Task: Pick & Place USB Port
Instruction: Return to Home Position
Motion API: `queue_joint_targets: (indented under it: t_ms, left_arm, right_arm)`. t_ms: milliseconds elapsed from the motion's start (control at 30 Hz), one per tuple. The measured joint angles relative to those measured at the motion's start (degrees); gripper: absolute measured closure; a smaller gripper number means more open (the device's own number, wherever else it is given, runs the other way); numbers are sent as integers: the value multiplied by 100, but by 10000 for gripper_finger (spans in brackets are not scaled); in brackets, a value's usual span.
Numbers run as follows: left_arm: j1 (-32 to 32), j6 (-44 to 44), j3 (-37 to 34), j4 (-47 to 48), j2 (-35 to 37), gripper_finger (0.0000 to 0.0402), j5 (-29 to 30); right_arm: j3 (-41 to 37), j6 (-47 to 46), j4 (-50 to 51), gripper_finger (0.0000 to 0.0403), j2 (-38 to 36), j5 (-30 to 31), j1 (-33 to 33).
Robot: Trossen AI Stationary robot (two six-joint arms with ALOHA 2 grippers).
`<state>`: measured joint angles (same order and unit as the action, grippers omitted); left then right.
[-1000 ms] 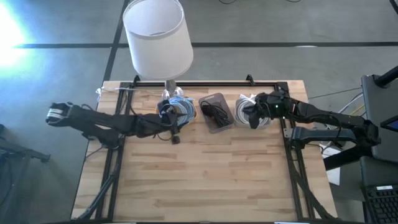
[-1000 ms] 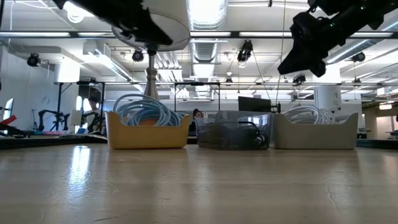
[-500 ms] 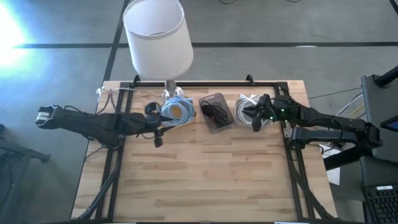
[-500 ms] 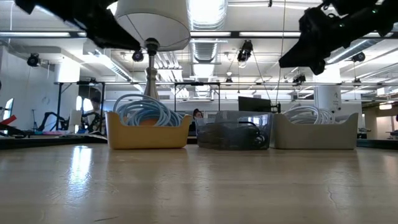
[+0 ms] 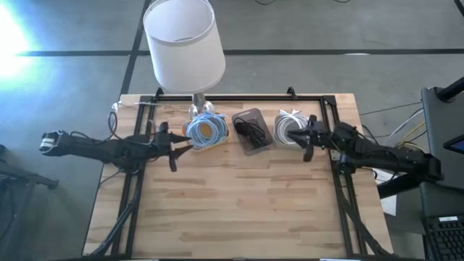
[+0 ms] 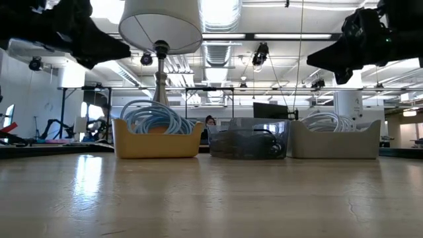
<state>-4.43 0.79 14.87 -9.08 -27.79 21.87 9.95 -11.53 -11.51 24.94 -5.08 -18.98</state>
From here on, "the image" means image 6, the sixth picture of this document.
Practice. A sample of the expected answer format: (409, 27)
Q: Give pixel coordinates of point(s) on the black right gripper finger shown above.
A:
(340, 57)

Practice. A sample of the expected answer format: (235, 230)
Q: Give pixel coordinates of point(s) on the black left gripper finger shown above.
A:
(99, 48)

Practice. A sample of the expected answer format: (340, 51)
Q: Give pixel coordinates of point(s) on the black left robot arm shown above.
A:
(8, 20)

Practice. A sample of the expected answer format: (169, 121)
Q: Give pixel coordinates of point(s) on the black background robot arm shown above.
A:
(54, 127)

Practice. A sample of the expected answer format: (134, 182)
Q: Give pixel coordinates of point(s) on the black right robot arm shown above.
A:
(409, 33)

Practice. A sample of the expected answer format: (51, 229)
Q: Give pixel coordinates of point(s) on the white round pillar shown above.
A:
(348, 104)

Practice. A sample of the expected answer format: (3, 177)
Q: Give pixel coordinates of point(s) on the white lamp shade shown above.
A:
(162, 23)

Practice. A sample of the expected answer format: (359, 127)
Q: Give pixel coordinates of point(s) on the long ceiling light strip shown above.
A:
(264, 36)

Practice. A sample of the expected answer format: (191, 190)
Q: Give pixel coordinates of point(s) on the grey flat pad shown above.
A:
(333, 145)

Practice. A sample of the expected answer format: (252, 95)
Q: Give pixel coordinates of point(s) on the black computer monitor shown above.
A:
(269, 110)

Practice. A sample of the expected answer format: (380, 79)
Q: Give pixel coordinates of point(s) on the yellow plastic bin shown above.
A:
(155, 145)

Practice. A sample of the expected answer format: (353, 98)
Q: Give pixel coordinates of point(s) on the transparent grey plastic bin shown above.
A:
(248, 124)

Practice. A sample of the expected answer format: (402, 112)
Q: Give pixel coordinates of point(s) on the person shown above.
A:
(209, 121)

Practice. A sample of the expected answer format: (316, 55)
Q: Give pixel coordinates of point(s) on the black ceiling camera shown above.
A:
(261, 53)
(146, 59)
(35, 63)

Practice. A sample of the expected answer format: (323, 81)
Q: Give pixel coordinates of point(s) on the black aluminium table frame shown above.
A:
(49, 150)

